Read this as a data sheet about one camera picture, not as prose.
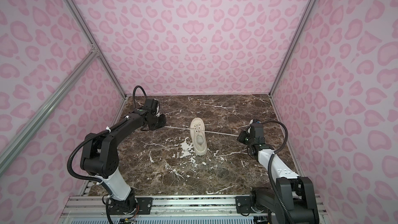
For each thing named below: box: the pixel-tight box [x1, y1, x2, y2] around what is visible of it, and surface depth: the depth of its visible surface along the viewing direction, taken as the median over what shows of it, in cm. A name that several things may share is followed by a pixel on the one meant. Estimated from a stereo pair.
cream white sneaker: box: [189, 117, 208, 157], surface depth 92 cm
